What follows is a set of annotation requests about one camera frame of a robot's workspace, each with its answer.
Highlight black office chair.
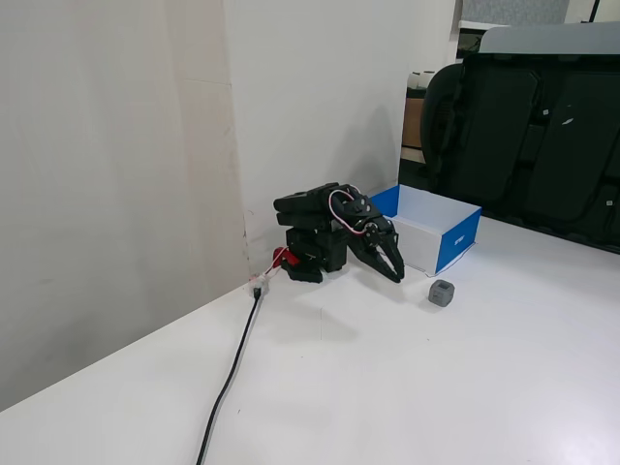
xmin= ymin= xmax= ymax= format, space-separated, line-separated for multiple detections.
xmin=420 ymin=50 xmax=620 ymax=256

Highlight white and red arm wire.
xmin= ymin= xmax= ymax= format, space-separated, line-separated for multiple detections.
xmin=327 ymin=189 xmax=369 ymax=238

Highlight black power cable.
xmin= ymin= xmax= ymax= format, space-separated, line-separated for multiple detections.
xmin=195 ymin=286 xmax=265 ymax=465

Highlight gray rounded panel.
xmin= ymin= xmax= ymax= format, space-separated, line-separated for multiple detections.
xmin=477 ymin=24 xmax=620 ymax=54

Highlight red and white base wires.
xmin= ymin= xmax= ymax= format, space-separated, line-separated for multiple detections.
xmin=263 ymin=251 xmax=287 ymax=280

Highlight white cable connector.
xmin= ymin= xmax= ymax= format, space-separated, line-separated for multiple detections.
xmin=246 ymin=273 xmax=271 ymax=297

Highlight blue and white box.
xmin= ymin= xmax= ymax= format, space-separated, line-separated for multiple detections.
xmin=368 ymin=183 xmax=483 ymax=275

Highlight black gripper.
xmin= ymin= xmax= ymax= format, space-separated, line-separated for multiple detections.
xmin=333 ymin=185 xmax=406 ymax=285

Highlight gray block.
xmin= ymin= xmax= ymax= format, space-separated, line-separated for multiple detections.
xmin=427 ymin=278 xmax=456 ymax=308

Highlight brown cardboard box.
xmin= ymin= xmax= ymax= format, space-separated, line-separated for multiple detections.
xmin=401 ymin=89 xmax=430 ymax=151

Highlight red base part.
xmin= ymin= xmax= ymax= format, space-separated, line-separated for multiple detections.
xmin=273 ymin=246 xmax=301 ymax=267

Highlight gray rolls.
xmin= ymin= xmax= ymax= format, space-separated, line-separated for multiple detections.
xmin=406 ymin=71 xmax=436 ymax=91

